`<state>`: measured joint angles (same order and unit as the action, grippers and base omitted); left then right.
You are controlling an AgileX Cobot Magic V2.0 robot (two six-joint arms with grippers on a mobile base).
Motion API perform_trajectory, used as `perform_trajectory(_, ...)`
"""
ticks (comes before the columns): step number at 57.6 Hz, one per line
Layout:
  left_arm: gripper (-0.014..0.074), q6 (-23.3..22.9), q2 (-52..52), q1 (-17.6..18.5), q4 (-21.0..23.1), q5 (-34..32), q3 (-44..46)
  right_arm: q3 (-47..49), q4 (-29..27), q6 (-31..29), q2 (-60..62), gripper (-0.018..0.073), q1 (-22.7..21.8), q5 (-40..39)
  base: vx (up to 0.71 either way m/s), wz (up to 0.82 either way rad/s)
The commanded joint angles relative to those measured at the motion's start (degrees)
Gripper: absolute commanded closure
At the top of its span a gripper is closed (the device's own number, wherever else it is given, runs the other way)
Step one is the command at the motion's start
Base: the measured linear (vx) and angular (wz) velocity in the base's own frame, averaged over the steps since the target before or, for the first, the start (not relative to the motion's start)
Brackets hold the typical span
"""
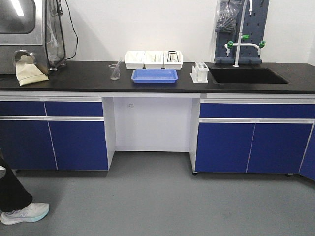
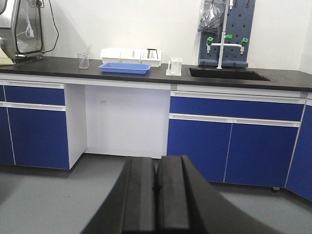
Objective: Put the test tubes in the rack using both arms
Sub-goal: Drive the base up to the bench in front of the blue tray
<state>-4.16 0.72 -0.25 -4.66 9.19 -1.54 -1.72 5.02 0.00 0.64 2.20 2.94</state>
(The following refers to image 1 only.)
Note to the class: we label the blue-grey drying pegboard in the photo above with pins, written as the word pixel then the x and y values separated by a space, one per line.
pixel 223 38

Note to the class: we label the white lab faucet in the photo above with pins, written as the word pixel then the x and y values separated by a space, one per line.
pixel 249 42

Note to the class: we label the plastic bag of pegs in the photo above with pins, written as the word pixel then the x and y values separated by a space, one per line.
pixel 227 16

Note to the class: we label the stainless steel cabinet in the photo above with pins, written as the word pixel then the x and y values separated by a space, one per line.
pixel 22 31

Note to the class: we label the beige cloth bag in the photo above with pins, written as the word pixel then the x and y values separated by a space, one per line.
pixel 26 68

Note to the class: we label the black trouser leg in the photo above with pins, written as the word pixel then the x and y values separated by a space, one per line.
pixel 13 195

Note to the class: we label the black lab sink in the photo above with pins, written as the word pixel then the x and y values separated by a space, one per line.
pixel 246 76

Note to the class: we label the left white storage bin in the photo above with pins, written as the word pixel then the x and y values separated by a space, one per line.
pixel 134 59

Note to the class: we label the middle white storage bin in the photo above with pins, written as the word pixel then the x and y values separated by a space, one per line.
pixel 153 59

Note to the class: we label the white storage bin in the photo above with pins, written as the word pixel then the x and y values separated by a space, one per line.
pixel 173 65
pixel 134 59
pixel 153 59

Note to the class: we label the black wire tripod stand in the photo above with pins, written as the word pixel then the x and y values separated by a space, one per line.
pixel 172 56

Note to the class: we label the white test tube rack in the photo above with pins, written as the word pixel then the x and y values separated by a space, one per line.
pixel 199 73

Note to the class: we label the blue lab bench cabinets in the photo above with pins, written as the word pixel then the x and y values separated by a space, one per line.
pixel 246 133

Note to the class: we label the right white storage bin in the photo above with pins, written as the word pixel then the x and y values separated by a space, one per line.
pixel 173 65

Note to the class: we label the blue plastic tray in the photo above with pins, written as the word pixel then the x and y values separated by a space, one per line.
pixel 154 76

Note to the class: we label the white sneaker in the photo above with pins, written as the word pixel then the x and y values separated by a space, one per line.
pixel 31 213

